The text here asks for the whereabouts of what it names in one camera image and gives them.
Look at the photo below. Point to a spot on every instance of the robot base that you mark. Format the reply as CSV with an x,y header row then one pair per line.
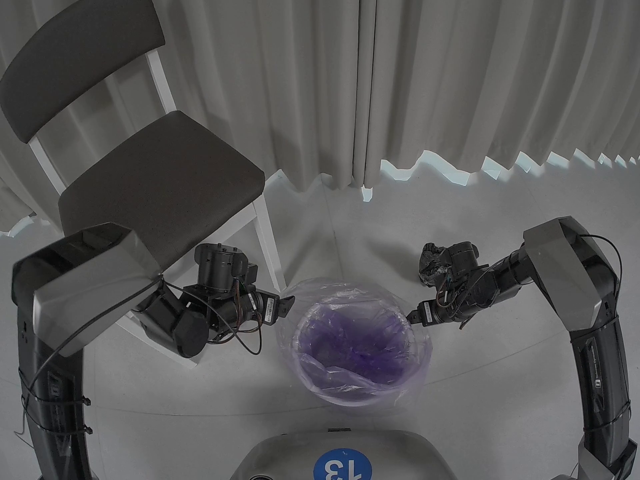
x,y
350,448

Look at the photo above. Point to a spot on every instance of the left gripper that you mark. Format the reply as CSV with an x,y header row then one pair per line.
x,y
252,308

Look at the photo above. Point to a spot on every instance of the cream curtain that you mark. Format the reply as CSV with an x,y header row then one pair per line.
x,y
500,68
275,68

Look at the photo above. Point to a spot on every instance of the white trash bin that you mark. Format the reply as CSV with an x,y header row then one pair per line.
x,y
360,394

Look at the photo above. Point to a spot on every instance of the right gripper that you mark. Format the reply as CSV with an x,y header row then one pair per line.
x,y
445,312

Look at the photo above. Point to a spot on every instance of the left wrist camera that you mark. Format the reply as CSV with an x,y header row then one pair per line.
x,y
251,274

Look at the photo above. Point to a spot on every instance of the black plastic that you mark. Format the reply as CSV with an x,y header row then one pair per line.
x,y
432,263

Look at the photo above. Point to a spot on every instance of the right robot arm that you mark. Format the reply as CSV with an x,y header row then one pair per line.
x,y
570,278

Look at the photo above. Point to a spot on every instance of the white chair dark grey seat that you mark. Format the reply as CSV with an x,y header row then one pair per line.
x,y
150,178

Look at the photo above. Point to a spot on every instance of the purple plastic bag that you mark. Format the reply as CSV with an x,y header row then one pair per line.
x,y
360,340

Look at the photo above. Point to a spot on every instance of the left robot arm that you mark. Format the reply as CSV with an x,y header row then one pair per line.
x,y
85,278

